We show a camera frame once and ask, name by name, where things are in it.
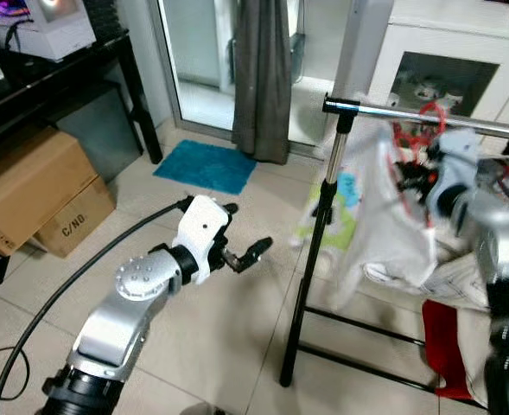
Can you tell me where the white glass-door cabinet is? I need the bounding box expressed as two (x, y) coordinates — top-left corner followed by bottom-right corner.
(368, 0), (509, 131)

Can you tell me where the small printed cardboard box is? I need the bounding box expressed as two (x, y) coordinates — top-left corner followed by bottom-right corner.
(34, 177), (117, 259)

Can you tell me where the black desk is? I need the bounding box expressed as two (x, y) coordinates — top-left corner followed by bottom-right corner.
(0, 30), (164, 165)

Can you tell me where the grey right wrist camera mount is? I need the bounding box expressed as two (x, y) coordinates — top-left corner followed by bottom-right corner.
(427, 130), (481, 217)

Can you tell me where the teal floor mat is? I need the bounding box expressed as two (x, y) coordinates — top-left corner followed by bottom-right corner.
(153, 140), (258, 195)

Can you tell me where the white printed shirt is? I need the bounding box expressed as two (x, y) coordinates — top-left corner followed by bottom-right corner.
(293, 117), (488, 310)

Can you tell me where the large brown cardboard box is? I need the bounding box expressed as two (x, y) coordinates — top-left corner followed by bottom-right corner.
(0, 128), (99, 256)

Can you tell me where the red cloth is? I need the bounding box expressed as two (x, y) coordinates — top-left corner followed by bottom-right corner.
(422, 298), (473, 400)

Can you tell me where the white computer case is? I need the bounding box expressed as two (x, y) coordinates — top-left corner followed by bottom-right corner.
(3, 0), (97, 61)

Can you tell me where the grey curtain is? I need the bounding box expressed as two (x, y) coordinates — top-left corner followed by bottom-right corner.
(232, 0), (292, 165)

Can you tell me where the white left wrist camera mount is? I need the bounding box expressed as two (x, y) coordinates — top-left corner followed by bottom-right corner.
(176, 195), (232, 286)

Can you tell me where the grey box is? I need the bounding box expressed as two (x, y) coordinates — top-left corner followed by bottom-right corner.
(51, 86), (143, 182)

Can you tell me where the black silver clothes rack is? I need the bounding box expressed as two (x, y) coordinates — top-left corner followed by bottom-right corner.
(278, 93), (509, 409)

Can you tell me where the glass sliding door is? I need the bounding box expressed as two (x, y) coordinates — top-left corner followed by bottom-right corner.
(157, 0), (363, 148)

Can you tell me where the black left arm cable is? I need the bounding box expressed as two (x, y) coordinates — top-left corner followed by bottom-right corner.
(0, 199), (193, 415)

